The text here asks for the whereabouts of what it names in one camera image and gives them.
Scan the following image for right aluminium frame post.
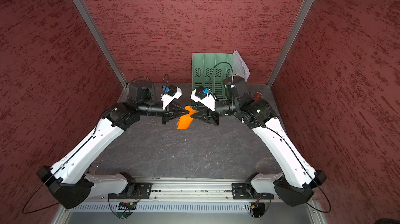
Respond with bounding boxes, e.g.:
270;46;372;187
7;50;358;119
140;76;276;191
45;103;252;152
266;0;315;88

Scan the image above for left base circuit board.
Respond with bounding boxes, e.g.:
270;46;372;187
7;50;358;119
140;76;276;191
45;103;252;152
118;202;137;211

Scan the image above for white paper sheets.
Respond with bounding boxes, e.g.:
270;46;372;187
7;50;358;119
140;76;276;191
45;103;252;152
232;50;250;82

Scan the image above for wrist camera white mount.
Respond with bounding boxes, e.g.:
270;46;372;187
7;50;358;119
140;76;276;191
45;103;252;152
160;84;182;110
191;86;217;112

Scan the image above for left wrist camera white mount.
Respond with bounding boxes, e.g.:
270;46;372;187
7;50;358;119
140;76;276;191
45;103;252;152
160;84;182;110

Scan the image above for front aluminium rail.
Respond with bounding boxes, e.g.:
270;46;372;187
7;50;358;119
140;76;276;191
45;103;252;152
62;178;316;203

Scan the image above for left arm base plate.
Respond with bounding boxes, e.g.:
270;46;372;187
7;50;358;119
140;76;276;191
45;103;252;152
108;182;153;201

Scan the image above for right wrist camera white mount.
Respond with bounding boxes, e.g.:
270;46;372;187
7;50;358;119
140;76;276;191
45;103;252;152
191;86;217;112

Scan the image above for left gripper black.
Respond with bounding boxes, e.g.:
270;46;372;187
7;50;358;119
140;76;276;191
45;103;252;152
138;100;189;124

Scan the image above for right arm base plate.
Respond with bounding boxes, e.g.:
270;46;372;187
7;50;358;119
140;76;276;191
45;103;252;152
231;183;274;200

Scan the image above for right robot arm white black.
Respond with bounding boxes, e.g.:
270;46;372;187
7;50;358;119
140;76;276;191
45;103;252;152
191;76;327;206

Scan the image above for orange square paper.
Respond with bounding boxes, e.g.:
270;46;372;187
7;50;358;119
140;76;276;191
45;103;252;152
177;106;197;130

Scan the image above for aluminium frame post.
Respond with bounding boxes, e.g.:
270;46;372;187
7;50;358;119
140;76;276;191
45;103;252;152
266;0;315;88
72;0;128;89

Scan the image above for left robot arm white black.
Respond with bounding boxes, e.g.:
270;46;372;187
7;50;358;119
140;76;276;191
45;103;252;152
36;80;188;209

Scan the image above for left aluminium frame post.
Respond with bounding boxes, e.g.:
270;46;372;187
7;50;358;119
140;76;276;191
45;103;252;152
72;0;128;89

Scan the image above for small red box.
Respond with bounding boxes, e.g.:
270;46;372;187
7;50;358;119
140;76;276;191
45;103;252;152
253;92;263;100

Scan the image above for green file organizer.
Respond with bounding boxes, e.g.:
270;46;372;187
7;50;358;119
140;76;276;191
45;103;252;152
192;53;233;100

